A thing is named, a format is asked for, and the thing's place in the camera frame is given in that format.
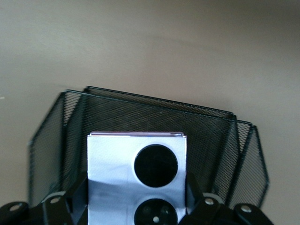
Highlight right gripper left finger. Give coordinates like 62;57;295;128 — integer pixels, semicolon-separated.
0;173;89;225

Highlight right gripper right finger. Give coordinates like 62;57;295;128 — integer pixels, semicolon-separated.
178;173;275;225

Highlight white flip phone two lenses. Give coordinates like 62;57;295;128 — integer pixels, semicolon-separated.
87;131;188;225

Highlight black wire mesh organizer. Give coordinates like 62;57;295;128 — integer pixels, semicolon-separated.
27;85;270;213

